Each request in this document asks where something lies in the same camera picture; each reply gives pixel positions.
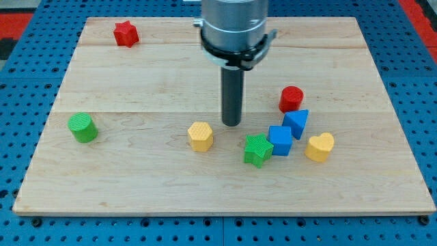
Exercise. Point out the yellow hexagon block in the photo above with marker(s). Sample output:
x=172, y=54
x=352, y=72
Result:
x=200, y=136

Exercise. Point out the green star block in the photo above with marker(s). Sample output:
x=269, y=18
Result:
x=257, y=150

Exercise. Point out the red star block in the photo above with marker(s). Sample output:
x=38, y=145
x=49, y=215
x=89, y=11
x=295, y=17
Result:
x=125, y=34

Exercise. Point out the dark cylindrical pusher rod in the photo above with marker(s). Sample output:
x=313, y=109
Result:
x=232, y=84

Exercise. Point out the blue cube block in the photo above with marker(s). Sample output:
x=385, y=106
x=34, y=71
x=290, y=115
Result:
x=281, y=139

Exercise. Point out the red cylinder block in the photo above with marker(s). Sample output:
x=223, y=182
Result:
x=291, y=99

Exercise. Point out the blue triangle block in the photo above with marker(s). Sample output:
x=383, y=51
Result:
x=297, y=121

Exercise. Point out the wooden board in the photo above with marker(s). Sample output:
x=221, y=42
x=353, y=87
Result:
x=143, y=99

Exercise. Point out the yellow heart block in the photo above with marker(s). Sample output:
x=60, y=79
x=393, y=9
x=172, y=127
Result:
x=319, y=147

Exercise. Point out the green cylinder block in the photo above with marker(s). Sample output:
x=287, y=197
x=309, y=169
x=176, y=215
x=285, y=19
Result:
x=82, y=127

